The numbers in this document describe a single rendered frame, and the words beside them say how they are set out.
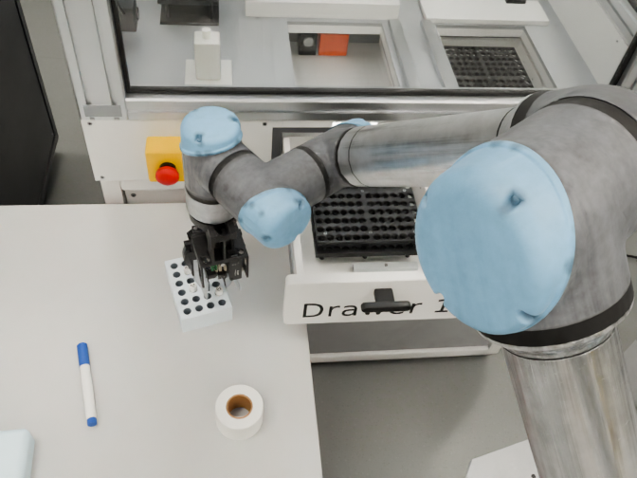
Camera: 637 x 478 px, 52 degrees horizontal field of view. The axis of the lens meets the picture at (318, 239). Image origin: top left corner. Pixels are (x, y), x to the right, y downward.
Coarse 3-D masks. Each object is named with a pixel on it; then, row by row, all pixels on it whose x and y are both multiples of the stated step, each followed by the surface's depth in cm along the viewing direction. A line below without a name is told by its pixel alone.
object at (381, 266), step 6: (354, 264) 107; (360, 264) 107; (366, 264) 107; (372, 264) 107; (378, 264) 107; (384, 264) 107; (390, 264) 108; (396, 264) 108; (402, 264) 108; (408, 264) 108; (414, 264) 108; (354, 270) 107; (360, 270) 107; (366, 270) 107; (372, 270) 107; (378, 270) 107; (384, 270) 107; (390, 270) 108; (396, 270) 108; (402, 270) 108; (408, 270) 108; (414, 270) 108
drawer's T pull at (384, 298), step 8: (376, 288) 96; (384, 288) 96; (376, 296) 95; (384, 296) 96; (392, 296) 96; (368, 304) 94; (376, 304) 94; (384, 304) 94; (392, 304) 95; (400, 304) 95; (408, 304) 95; (368, 312) 95
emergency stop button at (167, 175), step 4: (160, 168) 111; (164, 168) 111; (168, 168) 111; (172, 168) 111; (156, 172) 111; (160, 172) 111; (164, 172) 110; (168, 172) 111; (172, 172) 111; (176, 172) 112; (156, 176) 111; (160, 176) 111; (164, 176) 111; (168, 176) 111; (172, 176) 111; (176, 176) 112; (160, 180) 112; (164, 180) 112; (168, 180) 112; (172, 180) 112; (176, 180) 112; (164, 184) 113; (168, 184) 113; (172, 184) 113
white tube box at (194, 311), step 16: (176, 272) 109; (176, 288) 107; (224, 288) 108; (176, 304) 105; (192, 304) 105; (208, 304) 106; (224, 304) 107; (192, 320) 104; (208, 320) 106; (224, 320) 107
